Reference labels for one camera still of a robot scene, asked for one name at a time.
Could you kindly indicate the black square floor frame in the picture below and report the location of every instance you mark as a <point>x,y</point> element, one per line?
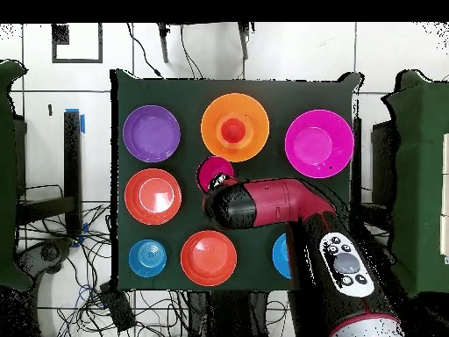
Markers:
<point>59,35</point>

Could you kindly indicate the green cloth covered table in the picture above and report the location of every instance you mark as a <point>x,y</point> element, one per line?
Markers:
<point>7,175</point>
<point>421,175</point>

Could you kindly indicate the large pink bowl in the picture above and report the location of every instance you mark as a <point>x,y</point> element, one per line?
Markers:
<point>319,144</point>

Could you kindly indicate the dark green tablecloth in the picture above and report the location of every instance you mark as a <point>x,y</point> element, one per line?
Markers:
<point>245,87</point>

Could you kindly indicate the small black floor object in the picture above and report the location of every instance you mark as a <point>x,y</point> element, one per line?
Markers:
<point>50,110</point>

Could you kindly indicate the small magenta bowl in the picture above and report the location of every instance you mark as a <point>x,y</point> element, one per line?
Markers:
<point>214,165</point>

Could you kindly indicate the orange cup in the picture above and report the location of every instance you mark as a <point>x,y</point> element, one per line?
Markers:
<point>233,130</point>

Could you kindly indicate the large yellow-orange bowl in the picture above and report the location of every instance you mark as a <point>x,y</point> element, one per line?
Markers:
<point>210,130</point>

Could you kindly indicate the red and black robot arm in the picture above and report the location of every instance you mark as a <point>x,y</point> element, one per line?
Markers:
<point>273,200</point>

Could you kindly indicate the wide red-orange bowl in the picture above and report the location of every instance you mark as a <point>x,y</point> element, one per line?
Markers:
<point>208,258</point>
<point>153,196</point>

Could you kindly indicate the black floor power box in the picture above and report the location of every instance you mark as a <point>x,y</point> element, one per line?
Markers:
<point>117,309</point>

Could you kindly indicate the wide purple bowl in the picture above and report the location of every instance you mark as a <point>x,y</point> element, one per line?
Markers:
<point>151,133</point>

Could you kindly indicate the grey stand leg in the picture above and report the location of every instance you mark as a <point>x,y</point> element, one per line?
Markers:
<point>163,45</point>
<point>244,42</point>

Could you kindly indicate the blue tape strip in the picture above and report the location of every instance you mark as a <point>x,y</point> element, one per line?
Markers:
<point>82,123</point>

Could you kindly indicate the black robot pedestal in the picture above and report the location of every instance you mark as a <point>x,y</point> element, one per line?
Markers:
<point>228,316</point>

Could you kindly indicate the black metal stand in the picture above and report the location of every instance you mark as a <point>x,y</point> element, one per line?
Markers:
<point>356,158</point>
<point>72,168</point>

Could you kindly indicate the large blue bowl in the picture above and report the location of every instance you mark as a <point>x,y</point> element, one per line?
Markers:
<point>280,256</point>

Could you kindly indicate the small light blue bowl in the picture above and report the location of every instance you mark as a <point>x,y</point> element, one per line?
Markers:
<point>147,258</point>

